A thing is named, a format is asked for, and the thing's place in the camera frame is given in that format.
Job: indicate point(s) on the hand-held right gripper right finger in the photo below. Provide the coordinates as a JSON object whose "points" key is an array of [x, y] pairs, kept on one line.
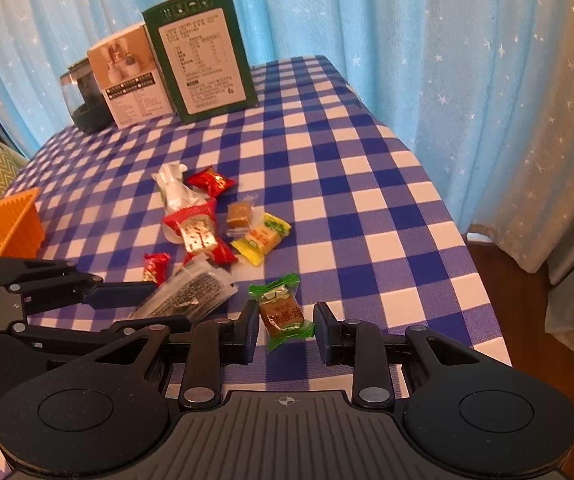
{"points": [[323, 332]]}

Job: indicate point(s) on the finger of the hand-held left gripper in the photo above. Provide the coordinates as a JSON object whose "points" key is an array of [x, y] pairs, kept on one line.
{"points": [[117, 292], [167, 324]]}

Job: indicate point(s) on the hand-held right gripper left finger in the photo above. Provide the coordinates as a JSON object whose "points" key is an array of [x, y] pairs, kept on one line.
{"points": [[249, 332]]}

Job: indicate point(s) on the green candy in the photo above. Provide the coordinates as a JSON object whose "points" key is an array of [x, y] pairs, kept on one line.
{"points": [[279, 312]]}

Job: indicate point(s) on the silver grey snack packet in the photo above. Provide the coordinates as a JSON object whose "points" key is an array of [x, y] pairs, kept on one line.
{"points": [[187, 292]]}

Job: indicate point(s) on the small red candy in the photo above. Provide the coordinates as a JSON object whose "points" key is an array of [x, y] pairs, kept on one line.
{"points": [[155, 267]]}

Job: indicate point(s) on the yellow snack packet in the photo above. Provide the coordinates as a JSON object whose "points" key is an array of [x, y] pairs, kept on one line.
{"points": [[259, 237]]}

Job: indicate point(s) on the large red snack packet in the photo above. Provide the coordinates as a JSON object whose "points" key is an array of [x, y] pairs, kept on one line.
{"points": [[197, 232]]}

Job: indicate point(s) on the white snack packet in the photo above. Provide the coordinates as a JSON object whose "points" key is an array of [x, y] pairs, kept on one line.
{"points": [[174, 192]]}

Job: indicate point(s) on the brown candy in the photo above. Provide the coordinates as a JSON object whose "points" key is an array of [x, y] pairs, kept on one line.
{"points": [[237, 212]]}

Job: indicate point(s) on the orange plastic basket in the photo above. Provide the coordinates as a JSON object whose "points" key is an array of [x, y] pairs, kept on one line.
{"points": [[7, 225]]}

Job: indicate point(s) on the blue white checked tablecloth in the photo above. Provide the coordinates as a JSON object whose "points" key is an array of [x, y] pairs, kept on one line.
{"points": [[342, 185]]}

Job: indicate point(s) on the dark glass jar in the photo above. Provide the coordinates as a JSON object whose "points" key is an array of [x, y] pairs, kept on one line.
{"points": [[84, 110]]}

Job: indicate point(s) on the white cardboard box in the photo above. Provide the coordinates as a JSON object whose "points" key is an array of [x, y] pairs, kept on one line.
{"points": [[127, 90]]}

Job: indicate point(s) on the grey star curtain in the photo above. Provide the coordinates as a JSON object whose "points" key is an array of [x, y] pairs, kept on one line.
{"points": [[507, 245]]}

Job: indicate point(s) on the green cardboard box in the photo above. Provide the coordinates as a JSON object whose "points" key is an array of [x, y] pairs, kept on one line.
{"points": [[202, 60]]}

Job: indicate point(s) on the blue star curtain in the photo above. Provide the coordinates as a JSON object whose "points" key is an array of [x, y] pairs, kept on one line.
{"points": [[367, 35]]}

